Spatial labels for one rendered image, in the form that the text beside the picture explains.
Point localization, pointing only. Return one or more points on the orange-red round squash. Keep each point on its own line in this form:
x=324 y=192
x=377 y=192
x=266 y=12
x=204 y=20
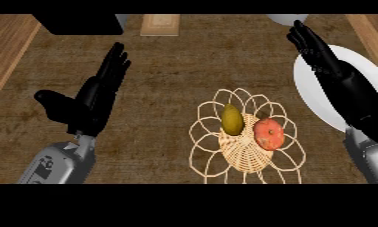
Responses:
x=269 y=134

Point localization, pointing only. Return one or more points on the pale wooden cutting board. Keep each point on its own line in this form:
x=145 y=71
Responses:
x=160 y=24

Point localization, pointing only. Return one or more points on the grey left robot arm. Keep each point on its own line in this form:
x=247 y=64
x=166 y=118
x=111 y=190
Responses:
x=61 y=161

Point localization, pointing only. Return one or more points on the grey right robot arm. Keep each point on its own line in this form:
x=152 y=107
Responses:
x=363 y=154

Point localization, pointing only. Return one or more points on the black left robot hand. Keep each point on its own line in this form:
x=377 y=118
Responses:
x=96 y=99

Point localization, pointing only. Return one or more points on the black box appliance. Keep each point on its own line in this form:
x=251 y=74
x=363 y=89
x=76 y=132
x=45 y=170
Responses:
x=78 y=23

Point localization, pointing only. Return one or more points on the white round bowl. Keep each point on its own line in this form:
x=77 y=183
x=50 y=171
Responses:
x=287 y=18

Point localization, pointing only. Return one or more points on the yellow-green squash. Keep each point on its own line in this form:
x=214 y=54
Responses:
x=232 y=119

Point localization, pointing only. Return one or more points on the pale grey container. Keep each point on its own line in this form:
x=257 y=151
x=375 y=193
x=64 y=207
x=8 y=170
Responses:
x=121 y=19

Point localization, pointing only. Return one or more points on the white round plate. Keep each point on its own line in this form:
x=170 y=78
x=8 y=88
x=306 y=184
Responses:
x=315 y=91

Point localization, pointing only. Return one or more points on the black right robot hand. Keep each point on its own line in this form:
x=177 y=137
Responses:
x=344 y=86

